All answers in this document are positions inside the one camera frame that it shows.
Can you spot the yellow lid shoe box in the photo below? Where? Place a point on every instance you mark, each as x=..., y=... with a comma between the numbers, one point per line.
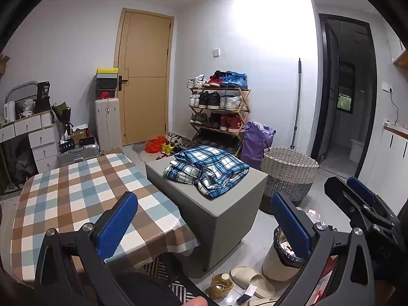
x=107, y=72

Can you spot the beige slipper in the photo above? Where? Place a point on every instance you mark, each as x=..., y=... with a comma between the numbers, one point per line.
x=251, y=280

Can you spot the checkered tablecloth table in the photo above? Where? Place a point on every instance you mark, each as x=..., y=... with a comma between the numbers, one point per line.
x=73, y=191

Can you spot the grey floor mat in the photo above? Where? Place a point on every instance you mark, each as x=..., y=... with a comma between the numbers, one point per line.
x=143, y=157

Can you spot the small white black box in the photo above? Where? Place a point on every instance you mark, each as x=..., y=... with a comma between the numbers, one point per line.
x=248, y=293

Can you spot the white ribbed suitcase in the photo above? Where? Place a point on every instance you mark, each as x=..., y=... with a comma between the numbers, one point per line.
x=108, y=124

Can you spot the dark wrapped flower bouquet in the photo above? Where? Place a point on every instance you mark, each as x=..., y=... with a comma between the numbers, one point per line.
x=62, y=111

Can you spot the black gadget box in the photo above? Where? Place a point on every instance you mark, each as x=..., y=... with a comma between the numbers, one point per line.
x=67, y=146

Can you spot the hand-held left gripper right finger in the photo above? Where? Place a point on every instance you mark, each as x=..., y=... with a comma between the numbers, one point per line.
x=291, y=226

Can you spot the white trash bin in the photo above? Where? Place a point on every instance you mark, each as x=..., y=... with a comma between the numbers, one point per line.
x=277, y=267

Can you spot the black white patterned rug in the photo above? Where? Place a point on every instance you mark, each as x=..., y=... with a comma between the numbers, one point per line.
x=180, y=290

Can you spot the red plastic bag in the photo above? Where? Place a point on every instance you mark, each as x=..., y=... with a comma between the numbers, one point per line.
x=156, y=145

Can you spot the white light switch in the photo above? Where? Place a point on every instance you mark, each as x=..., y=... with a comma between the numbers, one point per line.
x=216, y=52

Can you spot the white drawer desk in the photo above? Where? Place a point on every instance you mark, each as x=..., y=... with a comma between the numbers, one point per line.
x=35, y=124

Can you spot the small brown gift box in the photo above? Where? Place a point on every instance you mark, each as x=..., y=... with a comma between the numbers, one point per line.
x=80, y=135

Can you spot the clear plastic bag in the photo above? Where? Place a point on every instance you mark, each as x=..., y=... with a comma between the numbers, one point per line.
x=314, y=215

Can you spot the white wall cabinet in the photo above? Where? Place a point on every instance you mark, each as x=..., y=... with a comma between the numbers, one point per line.
x=402, y=54

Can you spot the wooden shoe rack with shoes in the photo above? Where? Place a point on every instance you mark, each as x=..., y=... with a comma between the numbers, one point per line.
x=232, y=81

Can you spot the white cabinet with wooden top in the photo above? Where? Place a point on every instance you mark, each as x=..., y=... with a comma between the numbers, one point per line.
x=385, y=165

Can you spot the black red shoe box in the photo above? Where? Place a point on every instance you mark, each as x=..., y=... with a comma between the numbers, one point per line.
x=105, y=94

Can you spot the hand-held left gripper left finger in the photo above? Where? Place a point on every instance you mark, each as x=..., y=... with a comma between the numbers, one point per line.
x=118, y=226

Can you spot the black door frame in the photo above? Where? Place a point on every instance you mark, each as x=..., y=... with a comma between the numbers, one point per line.
x=322, y=70

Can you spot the small dark window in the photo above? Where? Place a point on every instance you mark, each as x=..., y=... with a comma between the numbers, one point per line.
x=345, y=102

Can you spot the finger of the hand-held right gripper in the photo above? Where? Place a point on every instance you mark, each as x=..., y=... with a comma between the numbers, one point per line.
x=363, y=191
x=341, y=197

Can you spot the white grey sneaker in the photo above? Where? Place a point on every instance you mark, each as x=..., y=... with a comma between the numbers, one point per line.
x=173, y=137

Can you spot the grey storage ottoman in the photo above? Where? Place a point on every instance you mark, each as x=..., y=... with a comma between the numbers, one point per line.
x=229, y=216

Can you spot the purple bag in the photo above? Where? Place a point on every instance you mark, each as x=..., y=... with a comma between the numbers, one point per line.
x=255, y=146

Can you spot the grey metal tube frame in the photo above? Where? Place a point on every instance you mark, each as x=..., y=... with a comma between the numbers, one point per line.
x=19, y=86

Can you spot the blue plaid shirt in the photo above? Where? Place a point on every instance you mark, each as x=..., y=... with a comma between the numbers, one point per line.
x=207, y=165

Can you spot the amber glass jar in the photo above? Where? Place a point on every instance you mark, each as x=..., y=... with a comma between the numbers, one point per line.
x=220, y=288

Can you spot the red white paper bag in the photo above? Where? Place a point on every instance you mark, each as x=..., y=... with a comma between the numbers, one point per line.
x=325, y=280

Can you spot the silver suitcase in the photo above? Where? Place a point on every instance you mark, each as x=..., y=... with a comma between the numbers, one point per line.
x=79, y=157

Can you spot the white flower bundle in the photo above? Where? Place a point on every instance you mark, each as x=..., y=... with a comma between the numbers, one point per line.
x=27, y=107

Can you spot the grey mop pole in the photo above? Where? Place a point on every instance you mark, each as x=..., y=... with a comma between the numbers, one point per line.
x=298, y=102

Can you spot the yellow black sneaker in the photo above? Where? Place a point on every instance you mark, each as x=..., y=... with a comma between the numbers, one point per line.
x=168, y=149

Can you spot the white woven laundry basket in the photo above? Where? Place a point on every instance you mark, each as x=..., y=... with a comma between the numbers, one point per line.
x=287, y=175

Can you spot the white kettle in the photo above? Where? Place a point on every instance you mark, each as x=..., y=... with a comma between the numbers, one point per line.
x=9, y=111

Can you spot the white wall socket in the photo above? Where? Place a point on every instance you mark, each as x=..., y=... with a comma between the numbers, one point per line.
x=386, y=88

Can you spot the wooden door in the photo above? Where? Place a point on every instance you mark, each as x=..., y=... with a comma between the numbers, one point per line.
x=146, y=102

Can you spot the white toilet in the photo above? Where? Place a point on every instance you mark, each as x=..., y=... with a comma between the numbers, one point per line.
x=356, y=151

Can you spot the black printed box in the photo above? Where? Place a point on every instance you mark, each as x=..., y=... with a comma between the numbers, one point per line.
x=43, y=97

